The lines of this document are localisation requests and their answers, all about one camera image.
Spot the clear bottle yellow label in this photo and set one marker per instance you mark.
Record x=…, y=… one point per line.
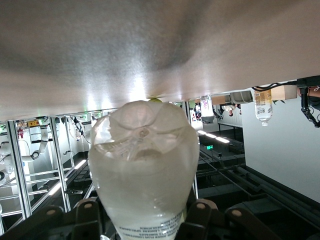
x=262, y=105

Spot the yellow-green Roland Garros tennis ball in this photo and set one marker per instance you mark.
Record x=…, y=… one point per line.
x=155, y=100

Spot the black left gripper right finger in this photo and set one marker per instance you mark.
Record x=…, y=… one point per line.
x=205, y=220

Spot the background person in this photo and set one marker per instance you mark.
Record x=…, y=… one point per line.
x=230, y=111

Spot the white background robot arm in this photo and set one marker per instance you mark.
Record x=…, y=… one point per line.
x=43, y=140
x=87, y=136

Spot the white plastic bin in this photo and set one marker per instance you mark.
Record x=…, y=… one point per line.
x=241, y=97

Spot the green plant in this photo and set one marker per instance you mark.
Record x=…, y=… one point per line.
x=278, y=101

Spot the black articulated holder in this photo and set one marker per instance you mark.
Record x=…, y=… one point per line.
x=303, y=100

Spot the clear bottle purple label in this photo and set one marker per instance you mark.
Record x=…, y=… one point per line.
x=207, y=110

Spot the green exit sign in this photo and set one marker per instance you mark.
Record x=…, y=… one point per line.
x=210, y=147

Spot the white blue tennis ball can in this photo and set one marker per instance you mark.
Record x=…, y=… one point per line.
x=145, y=170

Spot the light wooden box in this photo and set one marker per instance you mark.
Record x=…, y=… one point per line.
x=221, y=99

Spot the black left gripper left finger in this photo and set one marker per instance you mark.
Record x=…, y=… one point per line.
x=85, y=220

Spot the yellow control box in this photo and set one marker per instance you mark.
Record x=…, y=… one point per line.
x=32, y=123

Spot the aluminium cell frame upright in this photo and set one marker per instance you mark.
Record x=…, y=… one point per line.
x=58, y=160
x=18, y=170

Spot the wooden block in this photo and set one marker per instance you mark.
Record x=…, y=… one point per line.
x=285, y=93

